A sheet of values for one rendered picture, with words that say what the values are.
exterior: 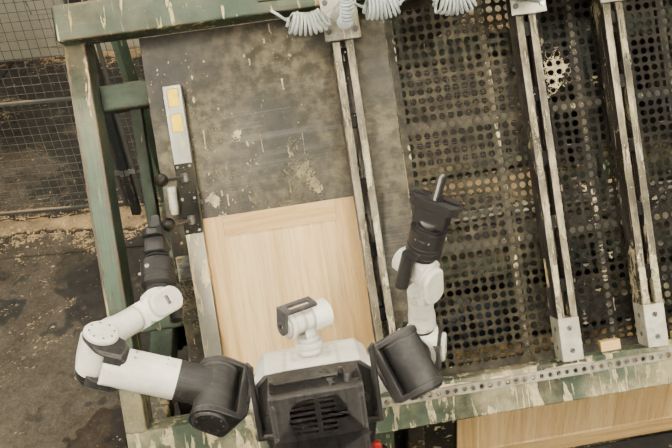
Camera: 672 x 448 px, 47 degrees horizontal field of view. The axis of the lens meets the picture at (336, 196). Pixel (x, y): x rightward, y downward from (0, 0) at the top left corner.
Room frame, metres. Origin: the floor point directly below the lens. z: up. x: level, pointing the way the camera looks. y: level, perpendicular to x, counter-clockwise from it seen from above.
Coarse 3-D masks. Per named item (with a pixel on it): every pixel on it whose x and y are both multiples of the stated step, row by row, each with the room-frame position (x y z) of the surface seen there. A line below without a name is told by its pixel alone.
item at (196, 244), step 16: (176, 112) 1.95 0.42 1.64; (176, 144) 1.90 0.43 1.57; (176, 160) 1.88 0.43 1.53; (192, 160) 1.89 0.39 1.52; (192, 240) 1.76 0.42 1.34; (192, 256) 1.74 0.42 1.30; (192, 272) 1.71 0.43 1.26; (208, 272) 1.71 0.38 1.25; (208, 288) 1.69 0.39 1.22; (208, 304) 1.66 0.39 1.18; (208, 320) 1.64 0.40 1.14; (208, 336) 1.61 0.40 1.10; (208, 352) 1.59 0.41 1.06
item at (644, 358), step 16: (656, 352) 1.56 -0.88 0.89; (560, 368) 1.54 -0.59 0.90; (576, 368) 1.54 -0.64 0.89; (608, 368) 1.53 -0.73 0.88; (464, 384) 1.52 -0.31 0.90; (480, 384) 1.52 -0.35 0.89; (496, 384) 1.52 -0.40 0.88; (512, 384) 1.51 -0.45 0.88; (384, 400) 1.50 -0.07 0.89; (416, 400) 1.49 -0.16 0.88
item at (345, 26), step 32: (320, 0) 2.05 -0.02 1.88; (352, 0) 1.93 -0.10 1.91; (352, 32) 2.01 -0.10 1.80; (352, 64) 1.99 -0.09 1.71; (352, 96) 1.98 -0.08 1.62; (352, 128) 1.93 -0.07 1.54; (352, 160) 1.85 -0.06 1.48; (352, 192) 1.85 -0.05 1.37; (384, 256) 1.70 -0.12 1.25; (384, 288) 1.66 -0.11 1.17; (384, 320) 1.61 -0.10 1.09
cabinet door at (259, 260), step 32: (224, 224) 1.80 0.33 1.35; (256, 224) 1.80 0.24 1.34; (288, 224) 1.80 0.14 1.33; (320, 224) 1.80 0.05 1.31; (352, 224) 1.80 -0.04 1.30; (224, 256) 1.75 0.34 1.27; (256, 256) 1.75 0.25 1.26; (288, 256) 1.75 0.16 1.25; (320, 256) 1.75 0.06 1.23; (352, 256) 1.75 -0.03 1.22; (224, 288) 1.70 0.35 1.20; (256, 288) 1.70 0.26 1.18; (288, 288) 1.70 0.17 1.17; (320, 288) 1.70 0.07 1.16; (352, 288) 1.70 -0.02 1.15; (224, 320) 1.65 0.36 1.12; (256, 320) 1.65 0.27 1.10; (352, 320) 1.65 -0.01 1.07; (224, 352) 1.60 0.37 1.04; (256, 352) 1.61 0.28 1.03
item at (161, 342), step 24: (432, 168) 2.85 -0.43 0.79; (456, 168) 2.83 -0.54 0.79; (576, 264) 2.21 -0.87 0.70; (504, 312) 2.19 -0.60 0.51; (168, 336) 1.97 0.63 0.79; (456, 336) 2.14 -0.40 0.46; (552, 336) 1.76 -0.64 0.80; (168, 408) 1.65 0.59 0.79; (408, 432) 1.66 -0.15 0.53; (432, 432) 1.73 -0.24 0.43
